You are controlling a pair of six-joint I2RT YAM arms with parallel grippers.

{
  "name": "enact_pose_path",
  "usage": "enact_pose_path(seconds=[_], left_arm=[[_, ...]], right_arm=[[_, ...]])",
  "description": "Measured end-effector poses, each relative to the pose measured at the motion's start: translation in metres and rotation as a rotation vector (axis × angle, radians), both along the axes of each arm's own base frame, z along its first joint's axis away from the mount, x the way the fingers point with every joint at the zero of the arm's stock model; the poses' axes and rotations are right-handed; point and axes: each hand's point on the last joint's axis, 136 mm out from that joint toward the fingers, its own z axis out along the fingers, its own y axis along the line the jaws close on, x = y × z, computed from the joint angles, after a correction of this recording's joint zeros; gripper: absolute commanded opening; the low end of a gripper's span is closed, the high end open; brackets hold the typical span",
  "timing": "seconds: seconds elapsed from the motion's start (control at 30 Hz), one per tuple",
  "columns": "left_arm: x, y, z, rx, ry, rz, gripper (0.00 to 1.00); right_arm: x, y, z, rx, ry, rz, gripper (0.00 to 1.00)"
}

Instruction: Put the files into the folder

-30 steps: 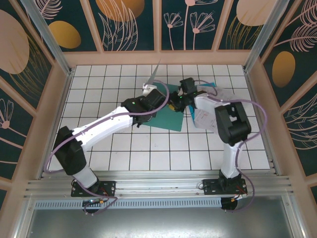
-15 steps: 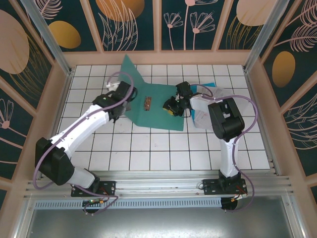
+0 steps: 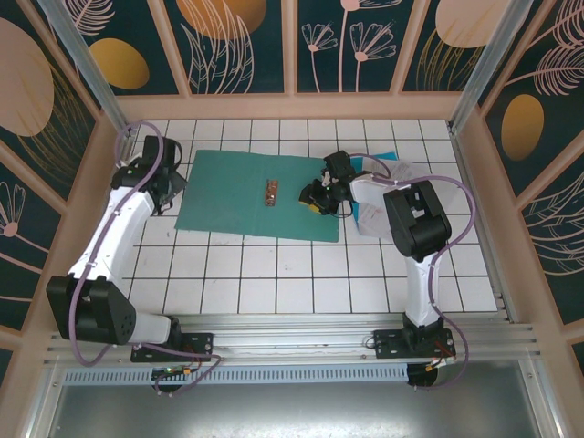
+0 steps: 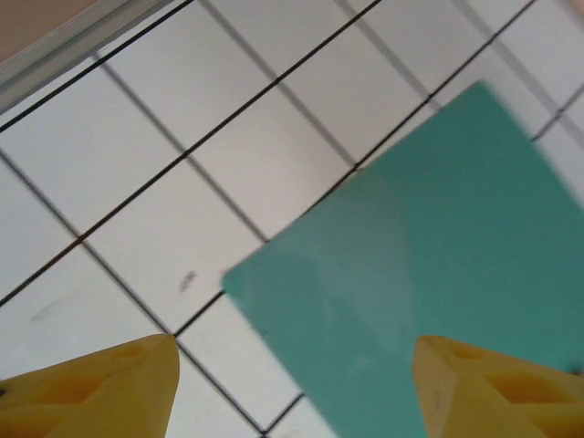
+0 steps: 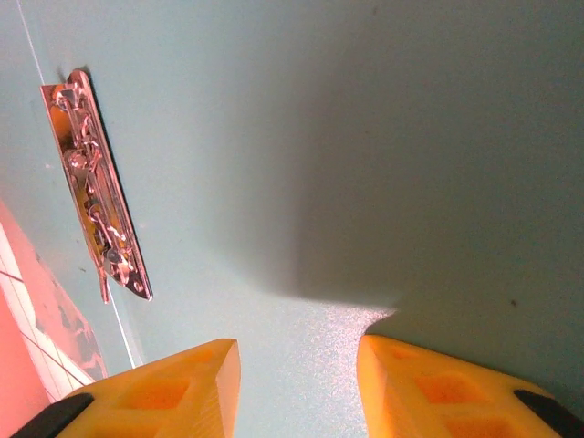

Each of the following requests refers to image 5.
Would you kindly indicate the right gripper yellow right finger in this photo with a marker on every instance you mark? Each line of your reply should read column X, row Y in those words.
column 392, row 388

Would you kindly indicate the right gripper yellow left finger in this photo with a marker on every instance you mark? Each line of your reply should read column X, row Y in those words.
column 219, row 388

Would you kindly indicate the metal folder clip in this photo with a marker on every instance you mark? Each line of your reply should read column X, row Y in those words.
column 80, row 159

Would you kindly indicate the teal file folder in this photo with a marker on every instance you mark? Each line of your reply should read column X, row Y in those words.
column 319, row 137

